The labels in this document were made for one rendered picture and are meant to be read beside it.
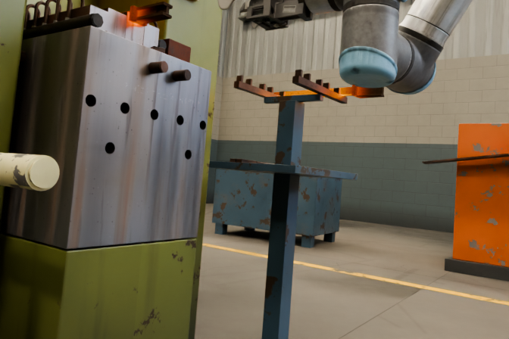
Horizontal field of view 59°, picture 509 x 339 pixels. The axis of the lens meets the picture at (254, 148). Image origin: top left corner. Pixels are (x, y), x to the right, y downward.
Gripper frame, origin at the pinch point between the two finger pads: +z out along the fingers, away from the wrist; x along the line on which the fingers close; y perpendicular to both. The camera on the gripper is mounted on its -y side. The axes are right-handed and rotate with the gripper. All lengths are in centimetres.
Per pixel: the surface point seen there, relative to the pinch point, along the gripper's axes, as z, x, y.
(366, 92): -7, 63, 7
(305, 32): 396, 749, -285
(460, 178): 11, 342, 23
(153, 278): 20, 7, 62
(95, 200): 20.4, -10.8, 43.8
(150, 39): 26.4, 4.6, 4.6
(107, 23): 26.4, -8.2, 4.9
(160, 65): 16.4, -0.4, 13.2
